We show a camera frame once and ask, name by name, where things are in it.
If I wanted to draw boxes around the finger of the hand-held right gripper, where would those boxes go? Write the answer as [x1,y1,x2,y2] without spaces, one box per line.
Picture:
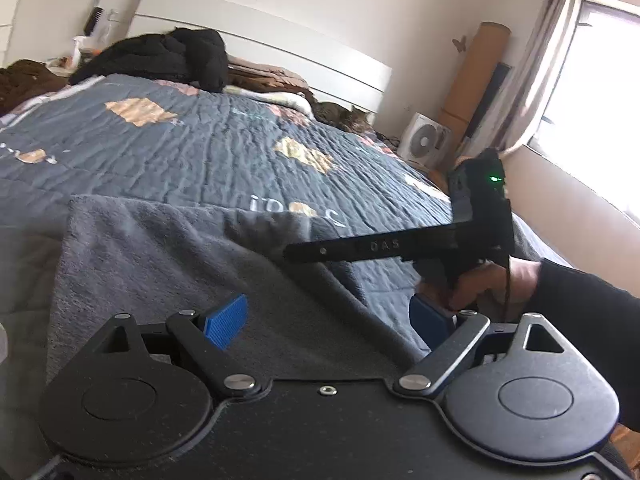
[282,241,361,263]

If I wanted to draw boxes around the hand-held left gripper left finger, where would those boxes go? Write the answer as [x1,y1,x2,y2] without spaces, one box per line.
[97,293,258,401]

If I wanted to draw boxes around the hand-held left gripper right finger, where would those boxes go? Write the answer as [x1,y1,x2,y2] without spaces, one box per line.
[395,296,568,401]

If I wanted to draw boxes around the grey fleece garment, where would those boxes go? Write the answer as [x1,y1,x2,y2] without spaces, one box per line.
[0,194,442,461]

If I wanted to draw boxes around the person's right forearm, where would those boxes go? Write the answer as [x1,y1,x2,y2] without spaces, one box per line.
[525,257,640,434]

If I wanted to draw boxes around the person's right hand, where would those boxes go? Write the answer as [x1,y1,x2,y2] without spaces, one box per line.
[417,259,543,320]

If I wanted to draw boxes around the wooden nightstand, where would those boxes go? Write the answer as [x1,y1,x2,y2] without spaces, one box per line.
[425,167,452,192]

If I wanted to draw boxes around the white box fan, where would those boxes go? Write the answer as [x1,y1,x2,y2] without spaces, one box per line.
[397,112,452,171]

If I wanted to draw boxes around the dark flat board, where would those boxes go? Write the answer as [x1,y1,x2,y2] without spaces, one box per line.
[465,62,514,142]

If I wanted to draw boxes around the tabby cat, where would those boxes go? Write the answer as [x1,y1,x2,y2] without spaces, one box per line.
[312,101,377,134]

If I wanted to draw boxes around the white pillow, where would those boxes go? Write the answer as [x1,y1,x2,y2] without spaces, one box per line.
[222,85,317,122]

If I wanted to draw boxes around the blue-grey printed quilt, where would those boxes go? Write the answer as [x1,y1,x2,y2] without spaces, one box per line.
[0,72,571,361]

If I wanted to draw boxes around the window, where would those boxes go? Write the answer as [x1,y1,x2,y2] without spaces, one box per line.
[530,0,640,222]

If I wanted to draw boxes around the beige curtain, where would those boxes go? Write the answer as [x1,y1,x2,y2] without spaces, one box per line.
[492,0,582,157]

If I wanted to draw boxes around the brown folded blankets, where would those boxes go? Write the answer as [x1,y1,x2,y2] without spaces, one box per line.
[227,55,314,99]

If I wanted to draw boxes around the white headboard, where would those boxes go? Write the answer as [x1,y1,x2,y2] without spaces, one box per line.
[127,0,394,127]

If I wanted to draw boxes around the black jacket pile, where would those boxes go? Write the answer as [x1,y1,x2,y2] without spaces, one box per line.
[67,27,232,94]

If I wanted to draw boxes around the brown fuzzy blanket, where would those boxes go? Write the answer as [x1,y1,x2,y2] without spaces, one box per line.
[0,59,69,117]

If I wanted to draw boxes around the black hairbrush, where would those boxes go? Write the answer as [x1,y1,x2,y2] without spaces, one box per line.
[82,6,104,37]

